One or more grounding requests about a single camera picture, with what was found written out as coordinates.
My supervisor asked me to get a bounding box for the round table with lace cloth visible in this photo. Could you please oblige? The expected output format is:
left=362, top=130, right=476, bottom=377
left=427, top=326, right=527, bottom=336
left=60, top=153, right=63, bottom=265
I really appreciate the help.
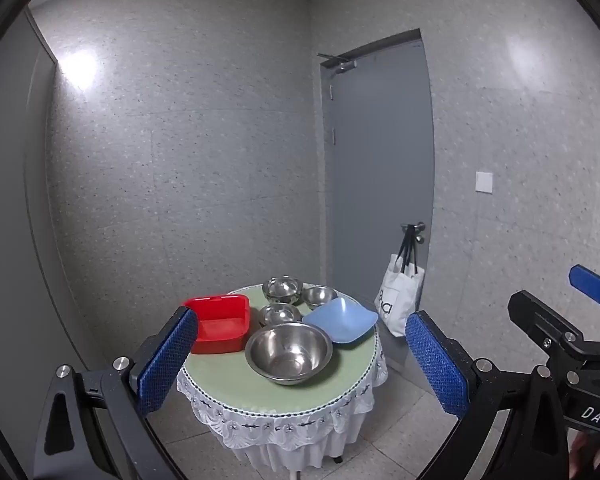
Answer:
left=175, top=284, right=389, bottom=472

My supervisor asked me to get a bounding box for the person's right hand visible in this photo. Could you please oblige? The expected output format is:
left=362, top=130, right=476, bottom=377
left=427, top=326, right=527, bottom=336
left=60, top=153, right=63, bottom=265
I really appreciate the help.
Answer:
left=568, top=431, right=600, bottom=480

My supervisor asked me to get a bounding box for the green round table mat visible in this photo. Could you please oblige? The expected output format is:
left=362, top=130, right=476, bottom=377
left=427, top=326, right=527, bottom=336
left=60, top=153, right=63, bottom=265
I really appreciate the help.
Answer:
left=182, top=284, right=381, bottom=417

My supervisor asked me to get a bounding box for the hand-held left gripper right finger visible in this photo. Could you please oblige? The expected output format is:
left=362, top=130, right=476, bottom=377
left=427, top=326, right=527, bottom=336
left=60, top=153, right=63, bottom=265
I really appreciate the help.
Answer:
left=405, top=310, right=600, bottom=480

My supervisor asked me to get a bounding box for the red square plastic basin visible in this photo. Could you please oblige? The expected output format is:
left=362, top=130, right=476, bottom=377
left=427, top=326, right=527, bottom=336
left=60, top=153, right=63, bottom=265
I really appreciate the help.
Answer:
left=184, top=293, right=251, bottom=355

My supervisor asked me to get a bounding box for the white tote bag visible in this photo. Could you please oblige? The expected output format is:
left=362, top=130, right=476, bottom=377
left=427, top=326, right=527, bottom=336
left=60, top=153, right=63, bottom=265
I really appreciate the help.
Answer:
left=374, top=224, right=426, bottom=337

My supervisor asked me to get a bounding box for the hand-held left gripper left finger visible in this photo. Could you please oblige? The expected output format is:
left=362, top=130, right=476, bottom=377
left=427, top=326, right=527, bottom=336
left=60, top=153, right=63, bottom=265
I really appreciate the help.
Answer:
left=32, top=305, right=199, bottom=480

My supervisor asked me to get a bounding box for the large steel bowl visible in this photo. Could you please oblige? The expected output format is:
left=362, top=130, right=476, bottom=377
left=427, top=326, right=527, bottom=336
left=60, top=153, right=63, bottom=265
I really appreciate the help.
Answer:
left=245, top=323, right=333, bottom=386

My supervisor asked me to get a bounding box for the small steel bowl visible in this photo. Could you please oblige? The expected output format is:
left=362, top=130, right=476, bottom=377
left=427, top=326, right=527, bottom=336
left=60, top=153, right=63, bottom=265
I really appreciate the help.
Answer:
left=258, top=303, right=302, bottom=328
left=301, top=285, right=339, bottom=310
left=262, top=276, right=303, bottom=306

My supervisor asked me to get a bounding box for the blue square plate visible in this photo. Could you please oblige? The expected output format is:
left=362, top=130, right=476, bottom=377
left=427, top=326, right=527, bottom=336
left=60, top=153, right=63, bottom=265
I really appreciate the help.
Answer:
left=302, top=297, right=379, bottom=345

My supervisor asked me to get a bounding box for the grey door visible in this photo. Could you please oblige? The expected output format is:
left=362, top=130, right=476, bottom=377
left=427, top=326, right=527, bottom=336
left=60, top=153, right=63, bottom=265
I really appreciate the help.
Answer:
left=320, top=29, right=435, bottom=376

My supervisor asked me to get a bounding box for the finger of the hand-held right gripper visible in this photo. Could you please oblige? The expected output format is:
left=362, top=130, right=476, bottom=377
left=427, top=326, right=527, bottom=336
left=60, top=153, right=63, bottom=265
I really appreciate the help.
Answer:
left=508, top=289, right=591, bottom=358
left=568, top=263, right=600, bottom=322

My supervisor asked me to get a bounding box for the metal door handle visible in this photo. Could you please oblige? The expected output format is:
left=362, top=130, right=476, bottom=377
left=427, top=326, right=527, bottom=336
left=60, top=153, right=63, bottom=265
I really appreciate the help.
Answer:
left=401, top=221, right=427, bottom=246

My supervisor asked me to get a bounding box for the metal door closer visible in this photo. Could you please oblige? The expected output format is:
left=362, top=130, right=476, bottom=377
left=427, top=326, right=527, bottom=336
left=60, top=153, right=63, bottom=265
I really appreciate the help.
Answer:
left=317, top=52, right=358, bottom=74

